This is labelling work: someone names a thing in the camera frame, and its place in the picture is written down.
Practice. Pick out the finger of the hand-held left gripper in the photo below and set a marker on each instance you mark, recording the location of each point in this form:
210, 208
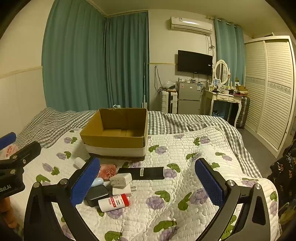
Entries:
7, 140
25, 151

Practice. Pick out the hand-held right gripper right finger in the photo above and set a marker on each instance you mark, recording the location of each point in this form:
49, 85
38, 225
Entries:
209, 183

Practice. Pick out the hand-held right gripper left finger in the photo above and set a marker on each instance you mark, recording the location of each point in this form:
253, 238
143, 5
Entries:
85, 183

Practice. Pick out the light blue small object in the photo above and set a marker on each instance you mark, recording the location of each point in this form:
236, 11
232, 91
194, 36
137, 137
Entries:
98, 182

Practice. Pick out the small black case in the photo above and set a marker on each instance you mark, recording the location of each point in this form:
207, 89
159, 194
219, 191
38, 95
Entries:
97, 195

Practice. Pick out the plain white tube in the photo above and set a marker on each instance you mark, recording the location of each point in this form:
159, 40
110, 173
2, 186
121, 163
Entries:
79, 162

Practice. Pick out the red rose print box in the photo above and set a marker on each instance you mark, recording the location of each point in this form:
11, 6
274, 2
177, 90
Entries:
107, 172

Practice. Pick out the white bottle with red cap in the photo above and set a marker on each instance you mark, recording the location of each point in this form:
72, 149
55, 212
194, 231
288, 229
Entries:
113, 202

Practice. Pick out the white charger plug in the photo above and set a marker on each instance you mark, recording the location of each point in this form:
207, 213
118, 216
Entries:
120, 180

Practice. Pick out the cardboard box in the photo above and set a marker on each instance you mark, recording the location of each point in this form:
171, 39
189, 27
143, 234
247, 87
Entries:
111, 141

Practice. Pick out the long black box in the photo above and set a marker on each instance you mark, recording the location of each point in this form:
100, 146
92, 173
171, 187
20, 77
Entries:
150, 172

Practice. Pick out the person's left forearm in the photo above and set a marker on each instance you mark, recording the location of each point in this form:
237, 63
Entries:
5, 209

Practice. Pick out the white floral quilt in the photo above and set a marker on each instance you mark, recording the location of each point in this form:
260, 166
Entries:
161, 185

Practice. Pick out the grey checked bed sheet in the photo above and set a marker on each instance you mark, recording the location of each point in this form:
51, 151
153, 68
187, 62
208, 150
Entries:
180, 122

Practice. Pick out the dark patterned clothing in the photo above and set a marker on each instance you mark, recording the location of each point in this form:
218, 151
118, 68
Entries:
284, 176

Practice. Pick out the dark suitcase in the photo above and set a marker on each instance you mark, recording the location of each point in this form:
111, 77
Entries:
244, 111

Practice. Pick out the white dressing table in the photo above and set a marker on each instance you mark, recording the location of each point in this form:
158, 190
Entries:
222, 97

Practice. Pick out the small silver fridge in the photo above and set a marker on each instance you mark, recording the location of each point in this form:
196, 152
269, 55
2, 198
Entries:
188, 97

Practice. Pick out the white drawer unit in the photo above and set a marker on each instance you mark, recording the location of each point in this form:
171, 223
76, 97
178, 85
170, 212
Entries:
165, 102

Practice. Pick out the wide teal curtain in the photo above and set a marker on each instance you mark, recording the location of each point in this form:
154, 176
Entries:
81, 69

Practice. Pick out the white louvred wardrobe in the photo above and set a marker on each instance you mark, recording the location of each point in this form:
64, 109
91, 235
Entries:
268, 92

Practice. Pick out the oval white vanity mirror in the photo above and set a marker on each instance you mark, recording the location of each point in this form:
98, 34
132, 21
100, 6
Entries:
221, 70

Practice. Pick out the narrow teal curtain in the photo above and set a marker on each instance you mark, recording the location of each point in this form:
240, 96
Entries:
227, 46

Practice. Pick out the white air conditioner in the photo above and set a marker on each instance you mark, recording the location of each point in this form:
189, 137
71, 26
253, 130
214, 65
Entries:
190, 24

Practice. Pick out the black wall television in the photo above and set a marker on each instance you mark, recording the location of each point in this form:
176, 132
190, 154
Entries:
194, 62

